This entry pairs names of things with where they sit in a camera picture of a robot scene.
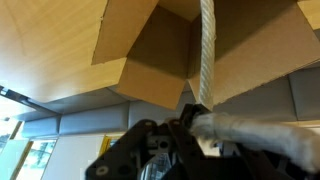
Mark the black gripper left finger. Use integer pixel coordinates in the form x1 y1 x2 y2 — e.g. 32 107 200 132
85 103 208 180

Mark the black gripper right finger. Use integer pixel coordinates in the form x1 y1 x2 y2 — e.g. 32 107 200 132
213 141 288 180

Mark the white braided rope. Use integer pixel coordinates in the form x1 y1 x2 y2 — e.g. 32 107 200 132
189 0 320 174

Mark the brown cardboard shipping box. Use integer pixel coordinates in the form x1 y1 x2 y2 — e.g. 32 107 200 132
91 0 320 111

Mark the grey upholstered bench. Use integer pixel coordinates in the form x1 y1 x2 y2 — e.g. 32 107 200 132
13 66 320 139

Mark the yellow partition frame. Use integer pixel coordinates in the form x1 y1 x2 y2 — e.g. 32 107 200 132
8 119 114 180

